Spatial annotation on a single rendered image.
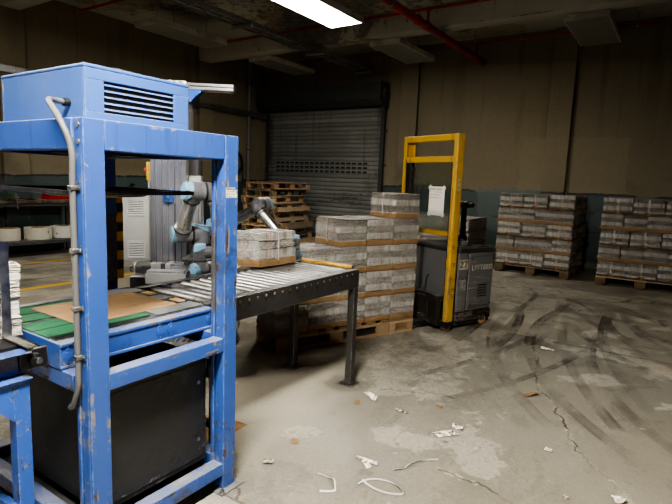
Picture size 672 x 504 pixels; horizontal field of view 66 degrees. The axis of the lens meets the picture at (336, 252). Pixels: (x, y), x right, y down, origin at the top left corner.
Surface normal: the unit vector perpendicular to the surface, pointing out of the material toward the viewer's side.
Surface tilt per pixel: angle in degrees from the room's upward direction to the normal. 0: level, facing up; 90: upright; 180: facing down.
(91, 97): 90
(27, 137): 90
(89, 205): 90
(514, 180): 90
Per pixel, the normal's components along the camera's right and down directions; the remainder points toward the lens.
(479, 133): -0.56, 0.09
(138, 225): 0.07, 0.14
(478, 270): 0.54, 0.14
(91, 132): 0.83, 0.11
